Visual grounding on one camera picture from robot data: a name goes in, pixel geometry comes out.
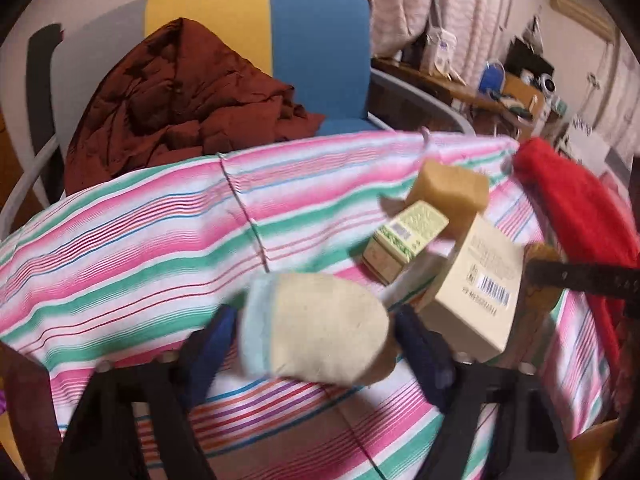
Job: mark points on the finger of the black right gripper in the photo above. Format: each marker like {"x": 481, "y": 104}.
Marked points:
{"x": 593, "y": 278}

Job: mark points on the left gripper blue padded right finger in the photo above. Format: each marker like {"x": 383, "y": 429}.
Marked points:
{"x": 428, "y": 355}

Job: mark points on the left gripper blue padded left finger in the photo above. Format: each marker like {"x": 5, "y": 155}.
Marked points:
{"x": 203, "y": 354}

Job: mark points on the yellow sponge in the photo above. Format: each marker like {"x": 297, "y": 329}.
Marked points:
{"x": 458, "y": 193}
{"x": 535, "y": 303}
{"x": 592, "y": 450}

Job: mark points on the beige cardboard box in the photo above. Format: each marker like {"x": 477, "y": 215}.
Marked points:
{"x": 473, "y": 299}

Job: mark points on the small green white box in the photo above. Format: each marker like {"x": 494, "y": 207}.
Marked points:
{"x": 395, "y": 244}

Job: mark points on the red cloth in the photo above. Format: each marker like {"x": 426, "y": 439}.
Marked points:
{"x": 590, "y": 229}

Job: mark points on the striped pink green tablecloth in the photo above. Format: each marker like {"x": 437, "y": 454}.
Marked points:
{"x": 127, "y": 270}

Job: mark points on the wooden side desk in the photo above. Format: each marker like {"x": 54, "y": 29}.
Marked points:
{"x": 448, "y": 91}

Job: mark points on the cardboard box on desk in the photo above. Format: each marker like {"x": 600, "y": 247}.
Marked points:
{"x": 529, "y": 96}

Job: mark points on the blue bag on desk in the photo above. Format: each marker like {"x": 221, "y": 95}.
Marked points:
{"x": 493, "y": 77}

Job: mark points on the white container on desk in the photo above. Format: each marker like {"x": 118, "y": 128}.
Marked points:
{"x": 439, "y": 52}

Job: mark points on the dark red jacket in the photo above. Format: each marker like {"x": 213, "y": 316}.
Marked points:
{"x": 181, "y": 93}

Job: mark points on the blue yellow grey chair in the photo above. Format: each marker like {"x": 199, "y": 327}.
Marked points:
{"x": 321, "y": 47}

